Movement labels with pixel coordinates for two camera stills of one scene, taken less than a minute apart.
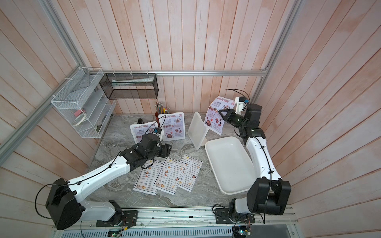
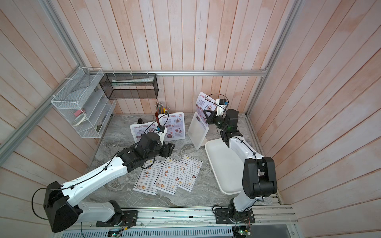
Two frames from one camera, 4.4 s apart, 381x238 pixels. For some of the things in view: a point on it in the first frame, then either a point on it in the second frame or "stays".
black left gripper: [165, 150] stays
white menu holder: [198, 131] stays
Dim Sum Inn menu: [167, 179] stays
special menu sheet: [213, 120] -> [204, 102]
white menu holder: [173, 128] stays
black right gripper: [231, 114] -> [211, 119]
